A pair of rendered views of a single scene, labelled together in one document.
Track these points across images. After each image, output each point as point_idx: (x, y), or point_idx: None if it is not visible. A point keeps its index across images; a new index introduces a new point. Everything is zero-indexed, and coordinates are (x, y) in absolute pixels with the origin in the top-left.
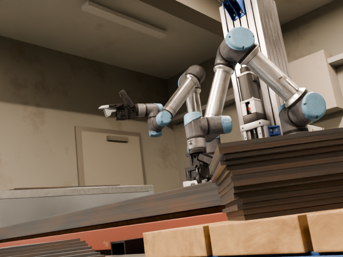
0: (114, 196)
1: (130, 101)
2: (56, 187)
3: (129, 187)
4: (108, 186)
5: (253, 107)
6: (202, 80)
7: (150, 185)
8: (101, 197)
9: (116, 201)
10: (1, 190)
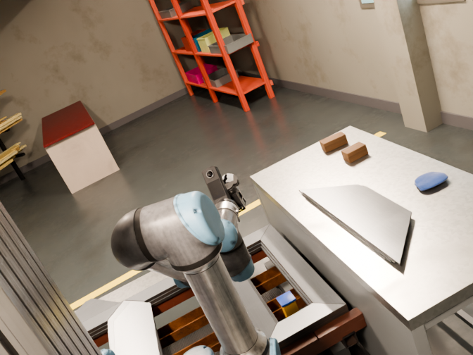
0: (354, 281)
1: (211, 196)
2: (331, 213)
3: (371, 289)
4: (383, 253)
5: None
6: (136, 267)
7: (402, 316)
8: (341, 268)
9: (359, 289)
10: (275, 200)
